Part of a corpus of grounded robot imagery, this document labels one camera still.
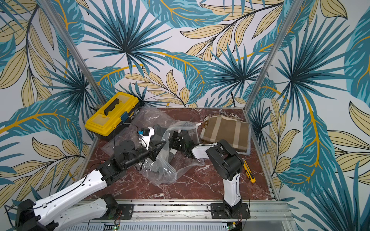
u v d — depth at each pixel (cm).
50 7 68
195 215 73
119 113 93
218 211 73
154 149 60
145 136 58
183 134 76
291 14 71
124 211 73
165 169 68
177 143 86
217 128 98
